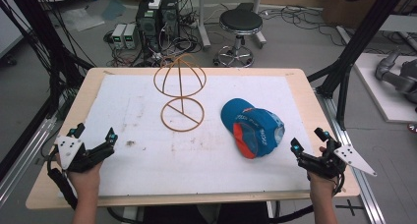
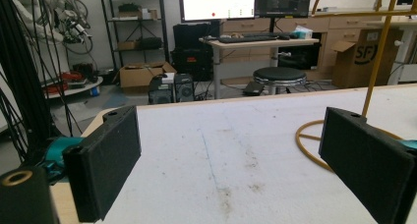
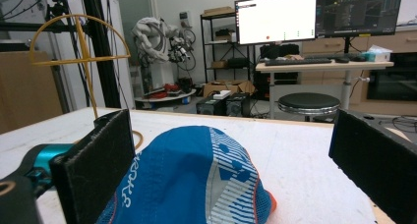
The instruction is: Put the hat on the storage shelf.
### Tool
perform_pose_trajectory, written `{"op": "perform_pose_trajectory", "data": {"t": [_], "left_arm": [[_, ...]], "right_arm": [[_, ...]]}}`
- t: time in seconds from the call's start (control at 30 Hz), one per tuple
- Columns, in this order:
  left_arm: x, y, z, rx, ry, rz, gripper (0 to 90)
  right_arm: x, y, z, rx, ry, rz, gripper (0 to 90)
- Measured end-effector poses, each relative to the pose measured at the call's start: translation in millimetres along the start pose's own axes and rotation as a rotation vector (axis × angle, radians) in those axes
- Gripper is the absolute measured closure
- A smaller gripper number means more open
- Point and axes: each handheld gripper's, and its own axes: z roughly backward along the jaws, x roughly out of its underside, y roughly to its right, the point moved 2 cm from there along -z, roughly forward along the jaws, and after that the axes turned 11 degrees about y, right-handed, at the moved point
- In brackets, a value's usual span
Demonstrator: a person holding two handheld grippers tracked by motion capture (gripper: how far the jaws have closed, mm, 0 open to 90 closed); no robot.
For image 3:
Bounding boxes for white cabinet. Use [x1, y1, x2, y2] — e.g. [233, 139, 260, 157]
[48, 0, 136, 111]

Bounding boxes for black metal post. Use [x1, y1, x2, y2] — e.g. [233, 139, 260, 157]
[80, 0, 122, 109]

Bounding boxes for dark-screen monitor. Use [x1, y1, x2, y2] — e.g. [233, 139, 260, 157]
[316, 0, 404, 39]

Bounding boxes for black computer tower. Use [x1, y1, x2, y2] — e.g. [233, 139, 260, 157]
[196, 94, 228, 116]
[225, 92, 252, 118]

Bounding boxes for brown board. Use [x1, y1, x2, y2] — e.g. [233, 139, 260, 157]
[0, 50, 64, 136]

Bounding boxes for black keyboard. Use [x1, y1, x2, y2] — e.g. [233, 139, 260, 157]
[264, 57, 334, 67]

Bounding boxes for tissue box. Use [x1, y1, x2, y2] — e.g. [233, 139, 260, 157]
[363, 44, 393, 63]

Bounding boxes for black floor cables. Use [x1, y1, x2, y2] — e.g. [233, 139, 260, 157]
[390, 115, 417, 134]

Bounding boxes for round white platform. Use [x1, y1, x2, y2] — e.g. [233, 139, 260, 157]
[134, 88, 198, 104]

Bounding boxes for open cardboard box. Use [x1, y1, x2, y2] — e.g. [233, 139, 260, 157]
[202, 79, 257, 99]

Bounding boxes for wooden cabinet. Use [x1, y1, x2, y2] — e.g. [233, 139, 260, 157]
[300, 29, 417, 116]

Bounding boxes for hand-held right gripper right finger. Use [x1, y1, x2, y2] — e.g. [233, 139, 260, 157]
[328, 108, 417, 224]

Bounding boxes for black metal shelf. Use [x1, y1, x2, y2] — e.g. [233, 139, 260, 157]
[200, 12, 258, 84]

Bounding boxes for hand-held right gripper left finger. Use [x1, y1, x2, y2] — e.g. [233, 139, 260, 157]
[48, 108, 137, 224]

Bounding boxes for yellow wire hat stand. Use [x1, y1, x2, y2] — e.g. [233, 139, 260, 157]
[29, 13, 145, 150]

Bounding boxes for blue patterned cap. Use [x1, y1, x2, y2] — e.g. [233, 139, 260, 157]
[95, 125, 277, 224]

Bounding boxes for flat cardboard box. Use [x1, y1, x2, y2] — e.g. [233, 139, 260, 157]
[203, 6, 236, 18]

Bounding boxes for white-screen monitor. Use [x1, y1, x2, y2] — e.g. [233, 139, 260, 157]
[234, 0, 319, 46]

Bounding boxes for round black stool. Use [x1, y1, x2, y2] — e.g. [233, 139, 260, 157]
[277, 92, 341, 123]

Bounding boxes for cloth-covered white robot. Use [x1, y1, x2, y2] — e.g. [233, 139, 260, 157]
[131, 16, 198, 94]

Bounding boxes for light wooden desk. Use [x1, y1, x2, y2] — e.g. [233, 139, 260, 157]
[255, 60, 395, 120]

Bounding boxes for black oven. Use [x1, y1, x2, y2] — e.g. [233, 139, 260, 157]
[366, 51, 417, 102]

